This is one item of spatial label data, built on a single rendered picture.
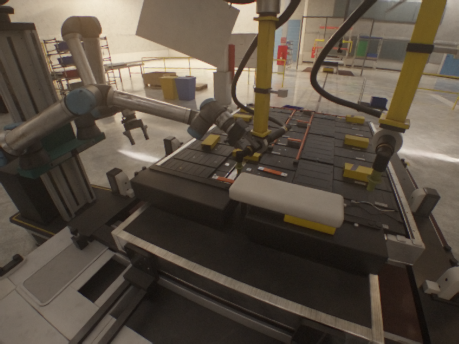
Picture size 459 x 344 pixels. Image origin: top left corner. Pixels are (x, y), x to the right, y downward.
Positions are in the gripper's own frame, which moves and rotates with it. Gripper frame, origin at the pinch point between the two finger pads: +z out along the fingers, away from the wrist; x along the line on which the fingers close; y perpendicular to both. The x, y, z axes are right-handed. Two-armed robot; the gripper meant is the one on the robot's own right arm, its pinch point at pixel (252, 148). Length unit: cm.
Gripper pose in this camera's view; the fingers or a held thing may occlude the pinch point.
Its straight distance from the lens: 102.2
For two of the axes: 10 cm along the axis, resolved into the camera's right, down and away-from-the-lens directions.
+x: 3.8, -5.7, -7.3
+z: 6.7, 7.2, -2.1
